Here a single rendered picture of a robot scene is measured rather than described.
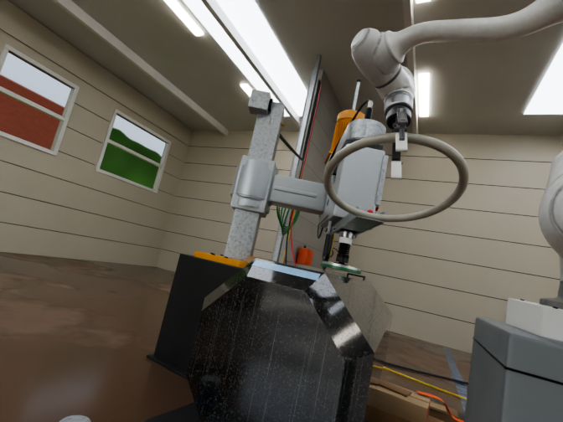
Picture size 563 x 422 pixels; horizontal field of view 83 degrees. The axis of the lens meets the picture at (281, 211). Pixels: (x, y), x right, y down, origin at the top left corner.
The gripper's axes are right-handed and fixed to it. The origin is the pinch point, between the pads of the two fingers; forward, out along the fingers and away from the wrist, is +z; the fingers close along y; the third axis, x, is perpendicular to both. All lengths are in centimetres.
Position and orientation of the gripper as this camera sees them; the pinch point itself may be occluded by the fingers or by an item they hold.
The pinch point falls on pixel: (398, 161)
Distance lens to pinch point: 99.4
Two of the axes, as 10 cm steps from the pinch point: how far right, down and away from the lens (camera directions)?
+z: -1.9, 8.3, -5.2
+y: 1.7, 5.5, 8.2
